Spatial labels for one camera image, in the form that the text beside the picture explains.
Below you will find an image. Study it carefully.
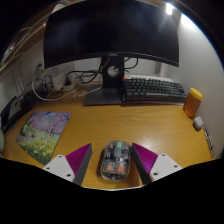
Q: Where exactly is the pale green appliance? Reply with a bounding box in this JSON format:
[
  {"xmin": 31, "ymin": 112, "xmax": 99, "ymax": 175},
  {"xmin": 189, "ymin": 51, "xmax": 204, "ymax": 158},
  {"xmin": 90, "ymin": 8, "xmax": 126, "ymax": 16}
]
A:
[{"xmin": 0, "ymin": 128, "xmax": 6, "ymax": 155}]

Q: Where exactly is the white cable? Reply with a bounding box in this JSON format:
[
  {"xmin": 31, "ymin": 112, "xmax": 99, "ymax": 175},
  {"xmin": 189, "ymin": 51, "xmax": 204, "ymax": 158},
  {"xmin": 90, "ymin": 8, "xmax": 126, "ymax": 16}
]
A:
[{"xmin": 31, "ymin": 74, "xmax": 103, "ymax": 102}]

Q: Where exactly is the black curved monitor with stand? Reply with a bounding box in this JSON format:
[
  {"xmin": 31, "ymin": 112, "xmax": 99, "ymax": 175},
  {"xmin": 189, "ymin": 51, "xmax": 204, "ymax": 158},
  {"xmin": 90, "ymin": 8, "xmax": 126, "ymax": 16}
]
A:
[{"xmin": 43, "ymin": 0, "xmax": 181, "ymax": 107}]

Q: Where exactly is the floral print mouse pad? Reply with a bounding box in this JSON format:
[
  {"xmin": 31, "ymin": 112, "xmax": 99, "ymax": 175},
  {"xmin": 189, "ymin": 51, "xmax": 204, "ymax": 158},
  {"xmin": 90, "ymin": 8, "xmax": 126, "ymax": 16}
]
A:
[{"xmin": 15, "ymin": 110, "xmax": 72, "ymax": 166}]

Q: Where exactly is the transparent computer mouse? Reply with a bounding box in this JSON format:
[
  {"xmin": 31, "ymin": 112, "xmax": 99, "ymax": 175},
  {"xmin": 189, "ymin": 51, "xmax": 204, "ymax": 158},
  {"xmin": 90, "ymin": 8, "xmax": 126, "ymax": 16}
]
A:
[{"xmin": 99, "ymin": 139, "xmax": 134, "ymax": 182}]

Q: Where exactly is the black cable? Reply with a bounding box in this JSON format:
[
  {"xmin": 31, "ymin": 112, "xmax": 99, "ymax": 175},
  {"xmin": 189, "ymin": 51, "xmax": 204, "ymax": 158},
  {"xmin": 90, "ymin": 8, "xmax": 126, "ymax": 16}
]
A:
[{"xmin": 65, "ymin": 67, "xmax": 105, "ymax": 85}]

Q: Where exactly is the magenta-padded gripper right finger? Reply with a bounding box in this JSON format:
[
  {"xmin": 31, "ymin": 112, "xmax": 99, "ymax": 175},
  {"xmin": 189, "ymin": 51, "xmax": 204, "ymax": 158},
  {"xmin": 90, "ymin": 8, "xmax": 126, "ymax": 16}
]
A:
[{"xmin": 131, "ymin": 142, "xmax": 184, "ymax": 186}]

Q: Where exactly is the orange jar with yellow lid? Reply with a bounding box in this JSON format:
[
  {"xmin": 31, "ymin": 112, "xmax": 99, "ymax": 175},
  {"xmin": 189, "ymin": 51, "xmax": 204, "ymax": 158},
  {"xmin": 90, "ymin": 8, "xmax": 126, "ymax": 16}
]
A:
[{"xmin": 182, "ymin": 87, "xmax": 204, "ymax": 119}]

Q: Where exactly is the small grey earbud case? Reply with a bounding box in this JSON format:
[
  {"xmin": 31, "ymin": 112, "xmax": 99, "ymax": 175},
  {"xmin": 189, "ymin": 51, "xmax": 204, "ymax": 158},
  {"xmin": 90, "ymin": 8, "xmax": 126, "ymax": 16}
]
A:
[{"xmin": 193, "ymin": 116, "xmax": 205, "ymax": 131}]

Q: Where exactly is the black desktop dock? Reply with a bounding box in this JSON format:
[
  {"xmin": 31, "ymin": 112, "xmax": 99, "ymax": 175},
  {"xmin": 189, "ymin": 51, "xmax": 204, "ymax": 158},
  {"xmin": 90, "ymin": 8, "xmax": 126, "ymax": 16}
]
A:
[{"xmin": 0, "ymin": 94, "xmax": 30, "ymax": 134}]

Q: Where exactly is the dark pen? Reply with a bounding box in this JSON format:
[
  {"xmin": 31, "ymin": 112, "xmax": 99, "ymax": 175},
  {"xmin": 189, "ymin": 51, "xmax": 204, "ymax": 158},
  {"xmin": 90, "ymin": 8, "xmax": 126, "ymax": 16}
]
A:
[{"xmin": 203, "ymin": 124, "xmax": 215, "ymax": 159}]

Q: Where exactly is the white wall socket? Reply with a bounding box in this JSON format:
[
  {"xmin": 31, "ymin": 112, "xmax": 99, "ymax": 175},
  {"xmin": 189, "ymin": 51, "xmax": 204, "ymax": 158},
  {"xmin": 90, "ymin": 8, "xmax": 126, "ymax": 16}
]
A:
[{"xmin": 34, "ymin": 59, "xmax": 45, "ymax": 73}]

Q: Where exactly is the white power strip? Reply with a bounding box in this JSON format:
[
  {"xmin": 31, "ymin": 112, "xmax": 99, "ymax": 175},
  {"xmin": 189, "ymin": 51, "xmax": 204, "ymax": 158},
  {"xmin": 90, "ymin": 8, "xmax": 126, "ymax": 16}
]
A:
[{"xmin": 49, "ymin": 72, "xmax": 78, "ymax": 92}]

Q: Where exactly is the dark grey keyboard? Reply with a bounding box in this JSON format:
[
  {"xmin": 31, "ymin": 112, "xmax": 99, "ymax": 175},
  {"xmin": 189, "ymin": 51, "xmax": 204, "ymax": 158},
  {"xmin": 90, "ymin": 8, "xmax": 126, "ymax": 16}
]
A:
[{"xmin": 122, "ymin": 76, "xmax": 189, "ymax": 105}]

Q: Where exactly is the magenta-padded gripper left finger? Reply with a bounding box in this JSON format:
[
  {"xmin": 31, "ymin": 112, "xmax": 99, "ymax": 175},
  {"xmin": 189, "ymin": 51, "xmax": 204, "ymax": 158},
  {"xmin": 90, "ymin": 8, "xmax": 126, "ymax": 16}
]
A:
[{"xmin": 41, "ymin": 142, "xmax": 93, "ymax": 186}]

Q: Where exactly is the bright wall lamp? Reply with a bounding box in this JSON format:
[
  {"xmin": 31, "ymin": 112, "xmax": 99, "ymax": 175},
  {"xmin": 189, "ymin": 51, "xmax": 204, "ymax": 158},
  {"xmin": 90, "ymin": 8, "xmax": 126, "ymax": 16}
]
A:
[{"xmin": 165, "ymin": 2, "xmax": 176, "ymax": 16}]

